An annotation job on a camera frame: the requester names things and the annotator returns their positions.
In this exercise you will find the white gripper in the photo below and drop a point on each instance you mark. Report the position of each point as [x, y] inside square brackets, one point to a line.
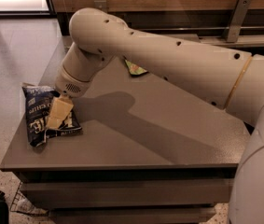
[70, 84]

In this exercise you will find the blue Kettle chip bag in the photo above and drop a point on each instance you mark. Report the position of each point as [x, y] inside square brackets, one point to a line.
[37, 105]

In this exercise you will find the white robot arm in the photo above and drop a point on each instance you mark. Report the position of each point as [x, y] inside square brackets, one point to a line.
[233, 80]

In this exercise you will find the green Popchips snack bag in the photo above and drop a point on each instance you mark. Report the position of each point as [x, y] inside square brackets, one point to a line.
[134, 69]

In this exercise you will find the grey cabinet with drawers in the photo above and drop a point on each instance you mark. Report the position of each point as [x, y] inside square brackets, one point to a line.
[147, 153]

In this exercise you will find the wire basket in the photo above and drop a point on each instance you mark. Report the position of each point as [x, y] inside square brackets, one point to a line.
[21, 205]

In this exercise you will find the left metal wall bracket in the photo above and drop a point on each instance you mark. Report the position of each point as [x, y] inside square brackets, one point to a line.
[101, 4]

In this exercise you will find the metal wall bracket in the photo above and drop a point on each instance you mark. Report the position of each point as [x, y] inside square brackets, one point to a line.
[101, 4]
[232, 31]

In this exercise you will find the right metal wall bracket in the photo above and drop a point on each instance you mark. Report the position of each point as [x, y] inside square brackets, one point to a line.
[232, 31]

